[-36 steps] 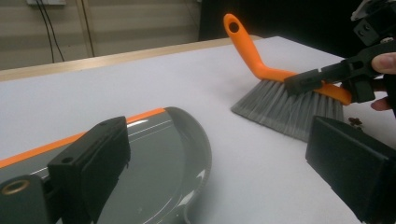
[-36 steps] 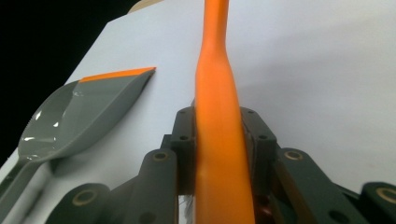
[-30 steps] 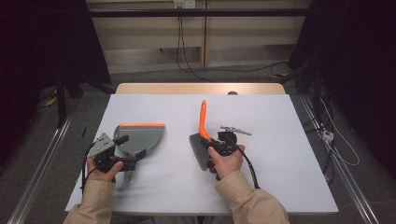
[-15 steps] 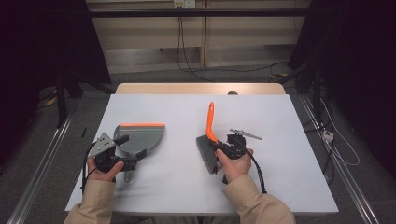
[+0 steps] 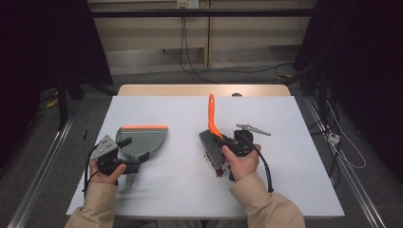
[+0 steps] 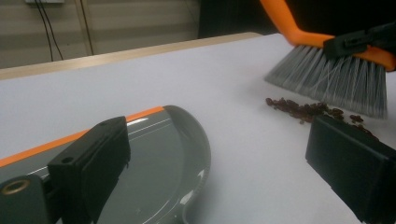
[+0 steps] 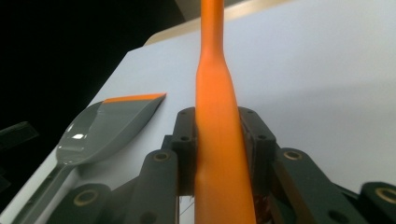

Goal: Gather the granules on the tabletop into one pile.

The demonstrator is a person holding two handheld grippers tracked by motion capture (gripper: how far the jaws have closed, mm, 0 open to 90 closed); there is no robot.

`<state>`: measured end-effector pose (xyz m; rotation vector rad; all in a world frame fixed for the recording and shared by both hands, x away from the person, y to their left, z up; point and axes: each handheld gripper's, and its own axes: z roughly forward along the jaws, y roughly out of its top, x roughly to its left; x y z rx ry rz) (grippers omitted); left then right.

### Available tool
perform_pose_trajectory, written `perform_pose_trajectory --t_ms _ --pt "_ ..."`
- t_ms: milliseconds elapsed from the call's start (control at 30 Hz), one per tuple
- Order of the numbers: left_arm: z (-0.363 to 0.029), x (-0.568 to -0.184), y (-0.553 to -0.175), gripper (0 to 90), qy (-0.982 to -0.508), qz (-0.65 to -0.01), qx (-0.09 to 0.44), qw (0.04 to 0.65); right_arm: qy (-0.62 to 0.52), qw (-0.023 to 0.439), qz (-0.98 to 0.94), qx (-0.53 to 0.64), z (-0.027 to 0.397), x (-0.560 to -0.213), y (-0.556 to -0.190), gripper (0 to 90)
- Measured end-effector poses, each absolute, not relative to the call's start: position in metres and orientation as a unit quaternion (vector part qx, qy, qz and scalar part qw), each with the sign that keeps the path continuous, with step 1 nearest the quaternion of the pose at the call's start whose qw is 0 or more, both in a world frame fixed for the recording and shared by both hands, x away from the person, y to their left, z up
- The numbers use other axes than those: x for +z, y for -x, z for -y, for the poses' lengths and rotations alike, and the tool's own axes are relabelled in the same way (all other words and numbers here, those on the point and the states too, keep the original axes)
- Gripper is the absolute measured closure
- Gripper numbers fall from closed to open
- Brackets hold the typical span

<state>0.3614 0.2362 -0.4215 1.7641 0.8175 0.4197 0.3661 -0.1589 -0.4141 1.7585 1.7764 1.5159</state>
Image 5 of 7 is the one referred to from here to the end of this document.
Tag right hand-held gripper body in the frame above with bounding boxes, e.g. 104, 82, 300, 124
221, 123, 272, 158

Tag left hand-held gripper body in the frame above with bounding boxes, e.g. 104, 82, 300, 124
89, 134, 141, 177

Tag grey dustpan with orange edge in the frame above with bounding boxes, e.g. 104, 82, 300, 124
115, 124, 169, 187

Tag orange brush with grey bristles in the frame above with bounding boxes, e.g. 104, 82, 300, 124
199, 93, 235, 171

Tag person's right hand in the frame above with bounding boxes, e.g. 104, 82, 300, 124
221, 143, 262, 183

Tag person's left hand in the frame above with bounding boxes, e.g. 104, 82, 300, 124
88, 158, 128, 186

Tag white table cover sheet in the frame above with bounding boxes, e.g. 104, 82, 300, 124
66, 95, 346, 219

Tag black metal stand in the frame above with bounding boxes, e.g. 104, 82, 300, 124
56, 70, 70, 131

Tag wooden table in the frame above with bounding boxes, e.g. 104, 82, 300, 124
117, 84, 292, 97

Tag dark curtain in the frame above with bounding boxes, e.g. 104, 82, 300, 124
293, 0, 403, 172
0, 0, 114, 165

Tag black horizontal bar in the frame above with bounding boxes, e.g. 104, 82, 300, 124
89, 9, 317, 19

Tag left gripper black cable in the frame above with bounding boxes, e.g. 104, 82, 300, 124
82, 142, 102, 198

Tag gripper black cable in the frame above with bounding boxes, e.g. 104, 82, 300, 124
248, 138, 275, 194
82, 142, 102, 198

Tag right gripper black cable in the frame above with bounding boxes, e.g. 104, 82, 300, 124
248, 138, 275, 194

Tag metal floor rail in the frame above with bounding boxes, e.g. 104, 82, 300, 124
7, 104, 82, 228
303, 94, 387, 228

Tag wooden wall post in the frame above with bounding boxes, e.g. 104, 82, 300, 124
203, 0, 212, 69

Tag black wall cable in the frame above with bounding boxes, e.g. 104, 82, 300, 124
179, 8, 221, 85
182, 8, 295, 76

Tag white floor cable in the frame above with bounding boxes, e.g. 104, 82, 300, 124
325, 100, 368, 170

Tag white wall socket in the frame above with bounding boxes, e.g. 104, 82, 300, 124
176, 0, 201, 10

